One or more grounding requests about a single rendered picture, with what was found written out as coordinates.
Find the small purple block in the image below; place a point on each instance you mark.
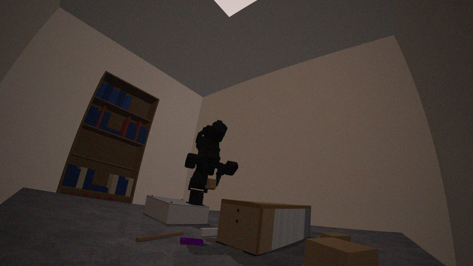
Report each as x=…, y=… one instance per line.
x=191, y=241

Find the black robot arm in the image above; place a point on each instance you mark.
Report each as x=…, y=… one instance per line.
x=212, y=136

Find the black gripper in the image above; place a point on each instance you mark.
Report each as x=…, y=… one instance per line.
x=211, y=159

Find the brown flat bar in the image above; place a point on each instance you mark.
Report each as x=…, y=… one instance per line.
x=146, y=238

